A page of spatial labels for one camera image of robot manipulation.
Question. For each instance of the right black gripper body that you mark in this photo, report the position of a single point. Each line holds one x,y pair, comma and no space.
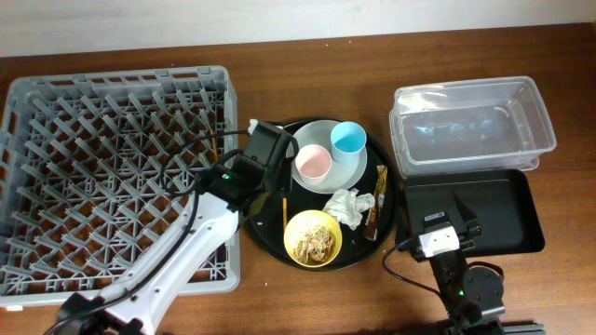
462,234

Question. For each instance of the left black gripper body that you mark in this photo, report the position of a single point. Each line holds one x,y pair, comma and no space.
277,181

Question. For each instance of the pink plastic cup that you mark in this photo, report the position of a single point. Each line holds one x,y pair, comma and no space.
313,163

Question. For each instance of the grey round plate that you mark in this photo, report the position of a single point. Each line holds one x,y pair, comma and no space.
341,176

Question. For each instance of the blue plastic cup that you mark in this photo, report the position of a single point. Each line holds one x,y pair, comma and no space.
347,139

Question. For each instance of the white napkin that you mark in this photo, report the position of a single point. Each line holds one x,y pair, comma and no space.
347,207

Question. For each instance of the yellow bowl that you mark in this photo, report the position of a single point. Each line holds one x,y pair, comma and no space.
303,222

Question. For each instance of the brown gold snack wrapper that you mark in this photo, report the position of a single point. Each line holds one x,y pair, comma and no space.
370,230

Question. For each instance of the food scraps and rice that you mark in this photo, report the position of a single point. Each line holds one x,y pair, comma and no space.
315,246

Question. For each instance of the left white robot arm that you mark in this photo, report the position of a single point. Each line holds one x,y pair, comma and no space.
235,188

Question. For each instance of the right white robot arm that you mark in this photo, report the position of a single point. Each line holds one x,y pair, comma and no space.
471,292

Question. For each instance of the grey plastic dishwasher rack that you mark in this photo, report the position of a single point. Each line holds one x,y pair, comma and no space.
86,164

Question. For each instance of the black rectangular tray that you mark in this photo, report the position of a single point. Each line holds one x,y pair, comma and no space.
501,199

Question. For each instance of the round black tray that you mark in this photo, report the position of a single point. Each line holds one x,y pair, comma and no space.
267,229

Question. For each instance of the clear plastic bin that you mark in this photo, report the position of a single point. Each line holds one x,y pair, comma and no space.
479,124

